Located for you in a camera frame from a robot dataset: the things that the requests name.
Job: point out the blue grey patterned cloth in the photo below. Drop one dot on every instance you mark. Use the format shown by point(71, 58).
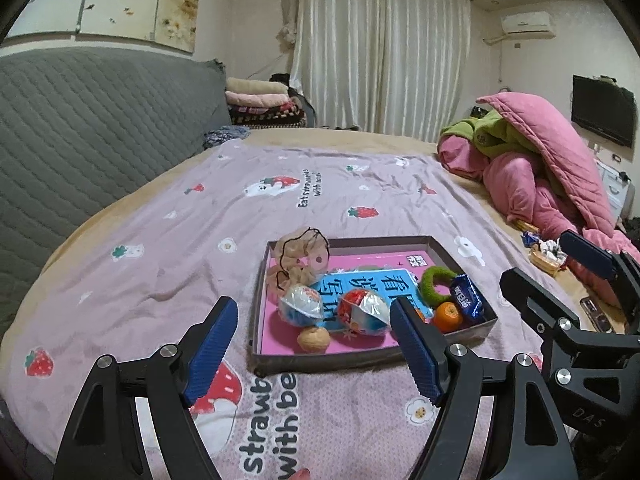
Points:
point(225, 136)

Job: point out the pink book with blue label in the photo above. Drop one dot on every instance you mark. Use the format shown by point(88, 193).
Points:
point(285, 330)

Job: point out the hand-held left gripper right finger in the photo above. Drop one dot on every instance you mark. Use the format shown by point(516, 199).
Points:
point(417, 355)

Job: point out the pink strawberry printed blanket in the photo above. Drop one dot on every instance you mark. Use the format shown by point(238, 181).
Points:
point(150, 240)

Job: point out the white air conditioner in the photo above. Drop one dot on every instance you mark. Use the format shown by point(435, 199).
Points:
point(527, 24)

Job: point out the green blanket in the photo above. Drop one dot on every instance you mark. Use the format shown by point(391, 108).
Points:
point(482, 132)

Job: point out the dark remote control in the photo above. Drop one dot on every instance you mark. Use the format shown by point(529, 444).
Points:
point(595, 312)

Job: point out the black wall television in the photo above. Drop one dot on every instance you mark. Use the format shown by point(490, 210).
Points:
point(602, 110)

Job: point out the pink quilt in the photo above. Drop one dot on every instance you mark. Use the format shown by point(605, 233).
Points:
point(545, 160)

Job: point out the white drawer cabinet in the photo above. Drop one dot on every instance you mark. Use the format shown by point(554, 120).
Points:
point(612, 187)

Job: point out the person's left hand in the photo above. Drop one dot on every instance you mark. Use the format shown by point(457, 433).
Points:
point(301, 475)

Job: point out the blue snack packet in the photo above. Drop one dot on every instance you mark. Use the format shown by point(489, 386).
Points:
point(467, 300)

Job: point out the walnut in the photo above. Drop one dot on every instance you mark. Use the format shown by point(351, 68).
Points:
point(313, 340)

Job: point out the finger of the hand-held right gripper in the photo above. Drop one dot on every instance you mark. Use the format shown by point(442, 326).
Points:
point(530, 295)
point(590, 257)

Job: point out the dark patterned folded blanket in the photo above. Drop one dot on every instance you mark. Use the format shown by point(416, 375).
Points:
point(272, 116)

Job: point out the wall painting panels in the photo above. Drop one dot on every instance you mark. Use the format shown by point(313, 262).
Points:
point(120, 0)

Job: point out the grey cardboard box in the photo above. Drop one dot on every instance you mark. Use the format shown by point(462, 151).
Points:
point(325, 362)

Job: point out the grey quilted headboard cover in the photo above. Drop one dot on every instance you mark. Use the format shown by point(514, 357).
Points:
point(85, 125)

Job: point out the orange mandarin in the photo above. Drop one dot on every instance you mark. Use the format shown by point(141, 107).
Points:
point(446, 317)
point(418, 315)

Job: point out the white curtain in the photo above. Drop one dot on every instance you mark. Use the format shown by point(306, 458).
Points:
point(380, 50)

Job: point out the blue candy wrapper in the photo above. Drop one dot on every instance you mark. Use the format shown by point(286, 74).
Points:
point(530, 238)

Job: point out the small basket with wrappers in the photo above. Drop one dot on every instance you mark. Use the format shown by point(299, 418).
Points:
point(545, 259)

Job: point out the beige folded blanket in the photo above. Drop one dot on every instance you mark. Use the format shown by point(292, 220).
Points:
point(255, 86)

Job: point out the toy egg capsule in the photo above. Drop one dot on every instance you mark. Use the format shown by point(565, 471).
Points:
point(300, 304)
point(362, 312)

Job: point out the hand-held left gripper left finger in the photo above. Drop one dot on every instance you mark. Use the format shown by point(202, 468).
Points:
point(210, 355)

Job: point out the pink folded blanket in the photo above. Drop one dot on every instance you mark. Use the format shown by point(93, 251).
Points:
point(257, 99)

